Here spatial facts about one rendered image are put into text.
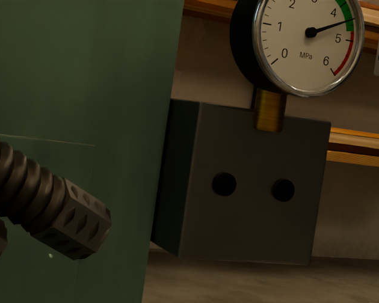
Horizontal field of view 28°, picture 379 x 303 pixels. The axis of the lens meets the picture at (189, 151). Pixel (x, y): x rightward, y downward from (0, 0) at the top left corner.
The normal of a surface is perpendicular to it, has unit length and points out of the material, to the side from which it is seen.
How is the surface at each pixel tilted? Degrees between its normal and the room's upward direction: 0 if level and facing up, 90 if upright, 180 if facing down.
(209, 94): 90
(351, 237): 90
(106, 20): 90
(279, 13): 90
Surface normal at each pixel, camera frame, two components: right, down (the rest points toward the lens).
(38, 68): 0.40, 0.11
